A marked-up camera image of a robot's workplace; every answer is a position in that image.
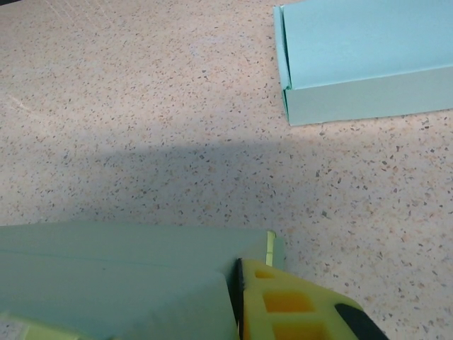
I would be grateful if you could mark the light green paper box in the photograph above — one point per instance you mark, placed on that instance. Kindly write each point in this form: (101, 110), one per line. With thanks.
(124, 276)

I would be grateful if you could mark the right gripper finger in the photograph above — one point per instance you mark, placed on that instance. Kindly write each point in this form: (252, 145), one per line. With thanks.
(283, 311)

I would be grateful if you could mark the light blue paper box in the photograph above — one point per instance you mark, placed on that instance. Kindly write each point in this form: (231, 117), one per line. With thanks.
(354, 53)

